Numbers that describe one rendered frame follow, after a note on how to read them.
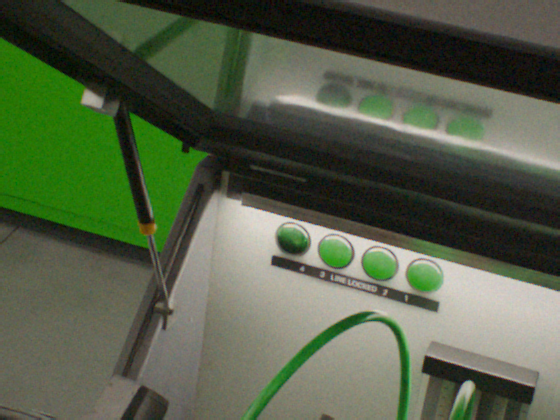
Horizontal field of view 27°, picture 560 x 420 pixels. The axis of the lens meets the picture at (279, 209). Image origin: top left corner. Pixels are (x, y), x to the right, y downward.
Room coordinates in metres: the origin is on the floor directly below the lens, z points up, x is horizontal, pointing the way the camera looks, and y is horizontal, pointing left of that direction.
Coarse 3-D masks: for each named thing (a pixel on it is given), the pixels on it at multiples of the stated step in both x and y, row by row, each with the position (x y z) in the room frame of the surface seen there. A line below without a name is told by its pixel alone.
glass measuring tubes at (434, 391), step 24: (432, 360) 1.30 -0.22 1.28; (456, 360) 1.30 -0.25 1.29; (480, 360) 1.31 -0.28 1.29; (432, 384) 1.30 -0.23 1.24; (456, 384) 1.30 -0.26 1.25; (480, 384) 1.28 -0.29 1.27; (504, 384) 1.27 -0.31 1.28; (528, 384) 1.27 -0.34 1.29; (432, 408) 1.30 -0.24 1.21; (480, 408) 1.29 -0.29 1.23; (504, 408) 1.30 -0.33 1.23; (528, 408) 1.29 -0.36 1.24
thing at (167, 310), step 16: (128, 112) 1.15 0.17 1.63; (128, 128) 1.15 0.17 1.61; (128, 144) 1.16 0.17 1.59; (128, 160) 1.17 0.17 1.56; (128, 176) 1.18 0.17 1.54; (144, 192) 1.19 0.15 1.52; (144, 208) 1.20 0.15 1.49; (144, 224) 1.21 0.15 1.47; (160, 272) 1.25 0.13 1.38; (160, 288) 1.27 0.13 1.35; (160, 304) 1.29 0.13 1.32
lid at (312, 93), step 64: (0, 0) 0.84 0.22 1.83; (64, 0) 0.83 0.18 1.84; (128, 0) 0.68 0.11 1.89; (192, 0) 0.67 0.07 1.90; (256, 0) 0.66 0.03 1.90; (320, 0) 0.57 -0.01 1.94; (384, 0) 0.57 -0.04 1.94; (448, 0) 0.56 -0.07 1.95; (512, 0) 0.56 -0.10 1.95; (64, 64) 1.10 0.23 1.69; (128, 64) 1.03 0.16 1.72; (192, 64) 0.94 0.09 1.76; (256, 64) 0.86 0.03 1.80; (320, 64) 0.79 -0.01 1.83; (384, 64) 0.73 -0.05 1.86; (448, 64) 0.63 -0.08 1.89; (512, 64) 0.62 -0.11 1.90; (192, 128) 1.24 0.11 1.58; (256, 128) 1.21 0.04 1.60; (320, 128) 1.08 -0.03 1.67; (384, 128) 0.97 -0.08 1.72; (448, 128) 0.88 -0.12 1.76; (512, 128) 0.81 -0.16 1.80; (384, 192) 1.31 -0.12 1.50; (448, 192) 1.21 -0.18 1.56; (512, 192) 1.12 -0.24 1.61
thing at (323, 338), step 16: (352, 320) 1.14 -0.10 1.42; (368, 320) 1.16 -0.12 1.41; (384, 320) 1.18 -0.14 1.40; (320, 336) 1.10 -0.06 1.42; (336, 336) 1.11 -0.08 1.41; (400, 336) 1.22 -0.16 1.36; (304, 352) 1.08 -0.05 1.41; (400, 352) 1.24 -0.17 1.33; (288, 368) 1.06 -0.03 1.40; (400, 368) 1.25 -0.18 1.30; (272, 384) 1.04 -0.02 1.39; (400, 384) 1.25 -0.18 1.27; (256, 400) 1.03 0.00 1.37; (400, 400) 1.26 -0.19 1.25; (256, 416) 1.02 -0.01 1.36; (400, 416) 1.26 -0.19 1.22
